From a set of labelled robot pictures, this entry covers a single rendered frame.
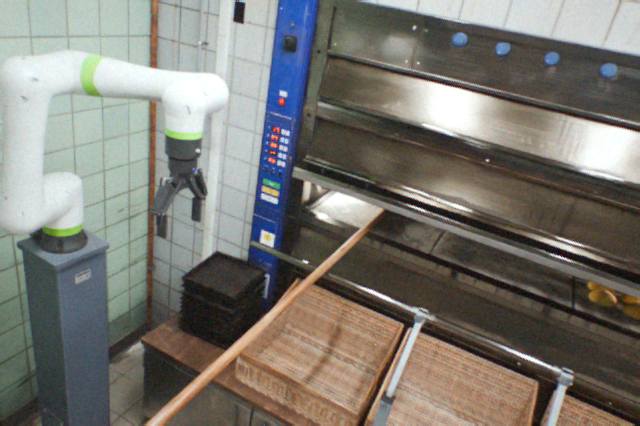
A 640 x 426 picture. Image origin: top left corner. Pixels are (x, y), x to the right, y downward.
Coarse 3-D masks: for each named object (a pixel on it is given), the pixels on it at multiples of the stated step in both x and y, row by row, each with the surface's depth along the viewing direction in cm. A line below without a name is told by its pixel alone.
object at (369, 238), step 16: (320, 224) 220; (336, 224) 217; (368, 240) 211; (384, 240) 211; (400, 256) 206; (416, 256) 203; (432, 256) 205; (448, 272) 199; (464, 272) 197; (480, 288) 195; (496, 288) 192; (512, 288) 192; (528, 304) 188; (544, 304) 185; (560, 304) 187; (576, 320) 182; (592, 320) 181; (608, 336) 178; (624, 336) 176
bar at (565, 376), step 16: (288, 256) 187; (352, 288) 177; (368, 288) 176; (400, 304) 171; (416, 320) 168; (432, 320) 166; (416, 336) 167; (464, 336) 163; (480, 336) 161; (512, 352) 157; (400, 368) 163; (544, 368) 154; (560, 368) 153; (560, 384) 152; (384, 400) 158; (560, 400) 150; (384, 416) 160
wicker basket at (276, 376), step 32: (288, 320) 236; (320, 320) 228; (352, 320) 222; (384, 320) 216; (256, 352) 215; (288, 352) 223; (320, 352) 227; (352, 352) 224; (384, 352) 217; (256, 384) 200; (288, 384) 191; (320, 384) 208; (352, 384) 212; (320, 416) 189; (352, 416) 181
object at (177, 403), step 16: (368, 224) 216; (352, 240) 200; (336, 256) 187; (320, 272) 175; (304, 288) 165; (288, 304) 156; (272, 320) 148; (256, 336) 141; (224, 352) 132; (240, 352) 134; (208, 368) 125; (192, 384) 119; (176, 400) 114; (160, 416) 110
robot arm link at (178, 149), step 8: (168, 136) 120; (168, 144) 121; (176, 144) 120; (184, 144) 120; (192, 144) 121; (200, 144) 124; (168, 152) 122; (176, 152) 121; (184, 152) 121; (192, 152) 122; (200, 152) 125; (184, 160) 123
